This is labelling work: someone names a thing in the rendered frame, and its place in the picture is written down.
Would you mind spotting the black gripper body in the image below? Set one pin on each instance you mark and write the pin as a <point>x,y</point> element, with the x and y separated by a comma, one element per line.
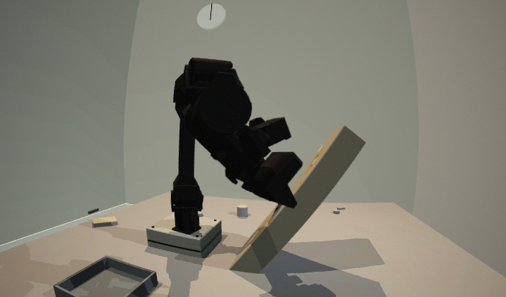
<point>243,162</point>

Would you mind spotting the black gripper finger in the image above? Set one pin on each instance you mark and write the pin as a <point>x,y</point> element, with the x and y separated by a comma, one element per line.
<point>286,198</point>
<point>247,187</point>

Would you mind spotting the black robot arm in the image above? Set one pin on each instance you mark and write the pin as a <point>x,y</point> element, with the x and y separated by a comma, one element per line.
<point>211,104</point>

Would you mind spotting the tan flat box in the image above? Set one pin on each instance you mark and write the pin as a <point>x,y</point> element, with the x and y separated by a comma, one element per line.
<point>104,221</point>

